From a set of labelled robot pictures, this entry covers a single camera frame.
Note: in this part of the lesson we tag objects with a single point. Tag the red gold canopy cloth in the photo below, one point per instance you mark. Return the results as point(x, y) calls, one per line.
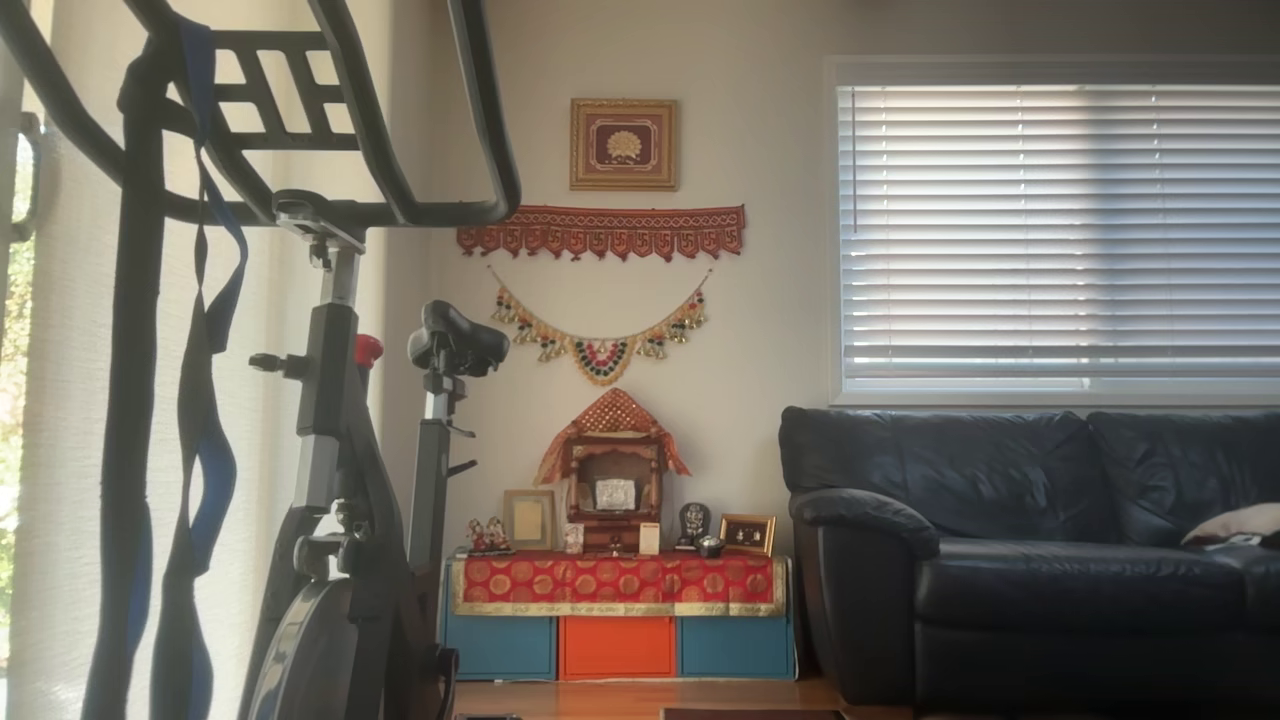
point(613, 410)

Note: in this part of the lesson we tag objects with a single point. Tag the wooden shrine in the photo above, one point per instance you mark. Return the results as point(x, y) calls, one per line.
point(612, 452)

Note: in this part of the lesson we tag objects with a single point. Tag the silver idol plaque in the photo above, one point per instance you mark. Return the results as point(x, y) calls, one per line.
point(615, 494)

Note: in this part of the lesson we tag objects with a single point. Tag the dark idol statue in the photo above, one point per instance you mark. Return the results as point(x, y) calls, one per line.
point(694, 522)

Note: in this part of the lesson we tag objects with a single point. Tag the white card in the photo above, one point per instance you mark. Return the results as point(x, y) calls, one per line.
point(650, 539)

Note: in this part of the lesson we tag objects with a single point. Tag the small deity picture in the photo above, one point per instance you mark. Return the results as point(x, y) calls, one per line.
point(573, 538)

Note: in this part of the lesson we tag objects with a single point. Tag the small black bowl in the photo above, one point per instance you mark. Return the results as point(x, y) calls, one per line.
point(710, 547)

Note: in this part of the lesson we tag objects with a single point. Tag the gold framed picture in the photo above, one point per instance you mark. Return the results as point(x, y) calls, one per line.
point(624, 145)

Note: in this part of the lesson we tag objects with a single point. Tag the red gold table cloth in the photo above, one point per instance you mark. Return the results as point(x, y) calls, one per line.
point(620, 580)

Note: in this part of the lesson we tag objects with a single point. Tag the red idol figurines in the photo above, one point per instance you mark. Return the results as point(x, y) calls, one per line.
point(489, 537)

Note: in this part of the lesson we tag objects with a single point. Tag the blue orange cabinet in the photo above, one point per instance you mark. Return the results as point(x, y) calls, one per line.
point(617, 648)

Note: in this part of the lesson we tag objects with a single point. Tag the black exercise bike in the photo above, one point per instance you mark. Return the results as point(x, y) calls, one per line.
point(325, 380)

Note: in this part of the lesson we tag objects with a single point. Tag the black leather sofa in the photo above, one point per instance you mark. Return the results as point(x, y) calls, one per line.
point(1000, 480)

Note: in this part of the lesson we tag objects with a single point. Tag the white window blinds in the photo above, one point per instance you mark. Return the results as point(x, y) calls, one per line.
point(1050, 230)

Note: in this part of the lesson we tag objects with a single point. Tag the blue black resistance band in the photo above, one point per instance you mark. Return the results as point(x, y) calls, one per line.
point(205, 470)

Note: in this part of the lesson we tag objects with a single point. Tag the white curtain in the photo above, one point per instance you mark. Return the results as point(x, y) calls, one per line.
point(70, 400)

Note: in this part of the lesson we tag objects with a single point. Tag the white cushion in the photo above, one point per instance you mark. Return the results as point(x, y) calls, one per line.
point(1245, 522)

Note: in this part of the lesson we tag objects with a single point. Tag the beaded garland wall hanging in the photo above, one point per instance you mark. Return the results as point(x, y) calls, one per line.
point(600, 360)

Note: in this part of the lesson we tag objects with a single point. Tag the red embroidered wall hanging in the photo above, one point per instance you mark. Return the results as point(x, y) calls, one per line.
point(600, 225)

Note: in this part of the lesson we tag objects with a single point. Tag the pale photo frame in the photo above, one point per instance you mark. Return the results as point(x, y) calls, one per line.
point(528, 520)

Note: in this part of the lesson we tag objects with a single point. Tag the small gold photo frame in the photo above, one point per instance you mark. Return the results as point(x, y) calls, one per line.
point(748, 535)

